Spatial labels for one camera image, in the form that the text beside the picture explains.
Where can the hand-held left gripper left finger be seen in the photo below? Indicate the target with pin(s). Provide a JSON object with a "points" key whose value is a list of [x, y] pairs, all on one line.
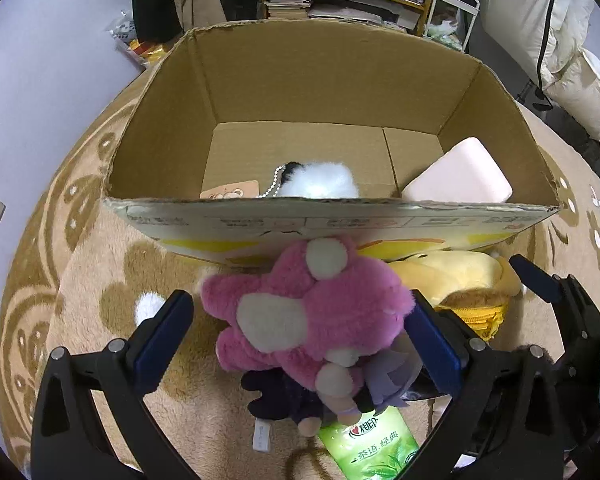
{"points": [[162, 345]]}

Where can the clear plastic bag with toys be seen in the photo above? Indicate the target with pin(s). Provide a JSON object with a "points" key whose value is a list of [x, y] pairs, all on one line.
{"points": [[130, 40]]}

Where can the stack of books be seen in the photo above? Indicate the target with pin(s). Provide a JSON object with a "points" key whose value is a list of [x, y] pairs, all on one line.
{"points": [[287, 6]]}

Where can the cardboard box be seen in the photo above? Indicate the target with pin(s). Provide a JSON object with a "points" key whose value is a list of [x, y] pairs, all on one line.
{"points": [[300, 95]]}

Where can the pink plush toy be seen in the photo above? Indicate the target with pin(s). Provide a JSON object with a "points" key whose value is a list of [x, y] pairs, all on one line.
{"points": [[330, 305]]}

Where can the navy dressed plush doll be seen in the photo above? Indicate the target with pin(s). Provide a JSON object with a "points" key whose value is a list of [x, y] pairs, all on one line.
{"points": [[290, 395]]}

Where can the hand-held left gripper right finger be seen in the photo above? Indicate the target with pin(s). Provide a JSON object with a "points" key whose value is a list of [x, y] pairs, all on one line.
{"points": [[432, 355]]}

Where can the white metal cart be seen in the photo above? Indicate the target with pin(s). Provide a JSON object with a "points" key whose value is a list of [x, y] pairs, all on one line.
{"points": [[452, 10]]}

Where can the yellow plush toy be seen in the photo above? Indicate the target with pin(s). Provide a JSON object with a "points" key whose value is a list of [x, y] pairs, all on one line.
{"points": [[455, 275]]}

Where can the green tissue pack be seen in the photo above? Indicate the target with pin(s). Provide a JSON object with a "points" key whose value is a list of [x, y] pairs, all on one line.
{"points": [[375, 447]]}

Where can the dark hanging clothes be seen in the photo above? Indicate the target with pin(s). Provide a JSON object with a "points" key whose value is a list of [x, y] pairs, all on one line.
{"points": [[152, 0]]}

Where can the beige flower patterned blanket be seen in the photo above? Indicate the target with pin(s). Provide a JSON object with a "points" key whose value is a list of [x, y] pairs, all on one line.
{"points": [[95, 270]]}

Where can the pile of papers and magazines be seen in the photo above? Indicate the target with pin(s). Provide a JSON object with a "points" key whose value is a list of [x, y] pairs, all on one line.
{"points": [[360, 12]]}

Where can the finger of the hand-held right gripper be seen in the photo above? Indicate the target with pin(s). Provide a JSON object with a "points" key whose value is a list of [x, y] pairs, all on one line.
{"points": [[535, 276]]}

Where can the white padded chair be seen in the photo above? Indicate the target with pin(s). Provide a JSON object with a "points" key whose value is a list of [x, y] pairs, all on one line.
{"points": [[570, 35]]}

